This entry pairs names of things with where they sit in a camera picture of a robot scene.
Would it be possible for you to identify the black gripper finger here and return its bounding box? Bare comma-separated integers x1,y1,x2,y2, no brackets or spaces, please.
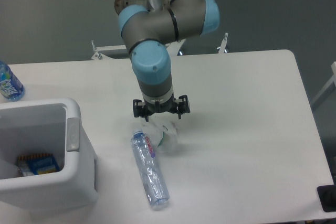
174,95,190,119
133,99,151,122

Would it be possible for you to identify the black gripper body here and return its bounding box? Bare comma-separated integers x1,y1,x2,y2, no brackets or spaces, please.
145,97,178,115

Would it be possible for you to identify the clear plastic bottle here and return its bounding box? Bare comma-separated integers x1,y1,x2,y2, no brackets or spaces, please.
130,129,170,209

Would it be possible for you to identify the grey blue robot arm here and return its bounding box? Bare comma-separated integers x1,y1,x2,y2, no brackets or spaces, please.
118,0,220,119

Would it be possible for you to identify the white plastic trash can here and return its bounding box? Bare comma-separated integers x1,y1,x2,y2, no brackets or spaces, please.
1,98,98,211

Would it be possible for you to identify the blue yellow snack packet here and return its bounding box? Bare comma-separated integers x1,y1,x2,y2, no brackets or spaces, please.
17,153,60,176

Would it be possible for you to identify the blue labelled water bottle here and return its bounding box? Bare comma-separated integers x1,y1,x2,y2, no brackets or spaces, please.
1,61,25,101

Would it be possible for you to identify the black device at table edge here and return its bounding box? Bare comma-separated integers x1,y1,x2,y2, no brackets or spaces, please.
317,185,335,212

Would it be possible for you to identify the white clamp bracket left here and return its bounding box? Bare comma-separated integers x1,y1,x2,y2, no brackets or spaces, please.
91,40,129,60

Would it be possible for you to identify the white clamp bracket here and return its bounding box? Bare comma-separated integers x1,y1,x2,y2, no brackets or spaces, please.
91,40,129,60
217,32,229,54

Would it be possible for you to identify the white clamp bracket right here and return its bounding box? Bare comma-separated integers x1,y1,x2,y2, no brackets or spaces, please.
217,32,229,54

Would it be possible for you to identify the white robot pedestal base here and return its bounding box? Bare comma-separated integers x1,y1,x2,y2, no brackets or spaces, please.
113,0,187,58

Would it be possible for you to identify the white table leg frame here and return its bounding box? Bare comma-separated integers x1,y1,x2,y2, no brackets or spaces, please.
311,62,335,112

